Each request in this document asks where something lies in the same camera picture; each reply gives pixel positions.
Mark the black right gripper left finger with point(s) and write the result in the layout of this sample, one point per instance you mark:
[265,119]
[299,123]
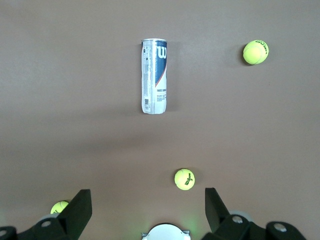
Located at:
[75,215]

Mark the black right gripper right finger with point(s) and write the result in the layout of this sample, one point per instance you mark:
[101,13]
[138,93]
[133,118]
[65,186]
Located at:
[217,217]

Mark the clear Wilson tennis ball can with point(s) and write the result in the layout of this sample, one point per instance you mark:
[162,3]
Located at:
[153,75]

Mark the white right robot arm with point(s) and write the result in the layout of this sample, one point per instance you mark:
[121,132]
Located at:
[166,233]

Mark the yellow tennis ball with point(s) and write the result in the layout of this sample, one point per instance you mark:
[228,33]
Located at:
[255,52]
[58,207]
[184,179]

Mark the brown table cover cloth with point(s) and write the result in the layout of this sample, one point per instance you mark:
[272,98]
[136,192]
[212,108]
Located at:
[75,100]

